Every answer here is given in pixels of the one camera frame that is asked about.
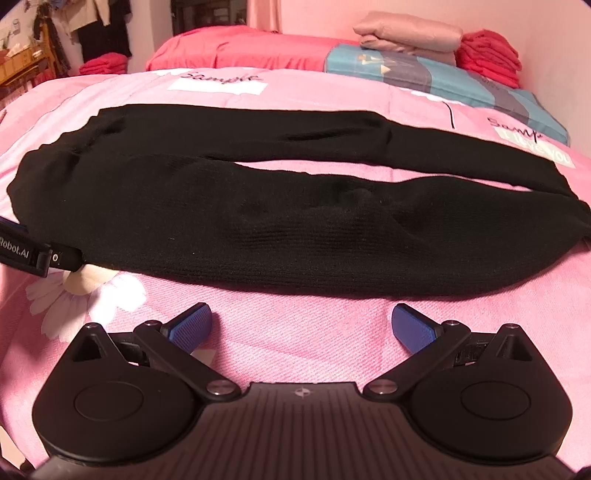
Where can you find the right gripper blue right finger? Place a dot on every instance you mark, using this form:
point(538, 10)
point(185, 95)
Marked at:
point(432, 347)

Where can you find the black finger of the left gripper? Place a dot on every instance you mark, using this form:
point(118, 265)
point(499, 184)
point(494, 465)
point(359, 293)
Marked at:
point(19, 251)

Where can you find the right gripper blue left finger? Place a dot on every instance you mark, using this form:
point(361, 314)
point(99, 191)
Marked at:
point(169, 346)

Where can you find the black knit pants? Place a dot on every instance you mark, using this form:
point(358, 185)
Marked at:
point(344, 203)

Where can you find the pink bed sheet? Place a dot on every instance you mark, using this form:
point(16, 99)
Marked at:
point(259, 337)

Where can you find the wooden shelf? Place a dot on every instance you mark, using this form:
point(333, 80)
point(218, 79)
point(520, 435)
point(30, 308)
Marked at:
point(26, 69)

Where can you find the red cloth pile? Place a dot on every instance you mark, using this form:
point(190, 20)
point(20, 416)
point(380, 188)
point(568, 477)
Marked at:
point(110, 63)

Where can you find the hanging dark clothes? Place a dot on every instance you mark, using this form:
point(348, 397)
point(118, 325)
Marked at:
point(105, 30)

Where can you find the blue grey patterned pillow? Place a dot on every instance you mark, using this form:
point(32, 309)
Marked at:
point(446, 81)

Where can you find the red bed cover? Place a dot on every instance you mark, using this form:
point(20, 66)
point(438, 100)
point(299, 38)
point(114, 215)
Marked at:
point(242, 46)

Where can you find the folded red clothes stack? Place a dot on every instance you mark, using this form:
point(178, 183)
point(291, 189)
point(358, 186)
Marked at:
point(490, 55)

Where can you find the folded pink blanket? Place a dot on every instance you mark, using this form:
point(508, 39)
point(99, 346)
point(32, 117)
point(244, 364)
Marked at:
point(411, 35)

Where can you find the pink curtain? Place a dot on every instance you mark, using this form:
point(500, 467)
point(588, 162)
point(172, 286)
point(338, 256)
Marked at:
point(264, 15)

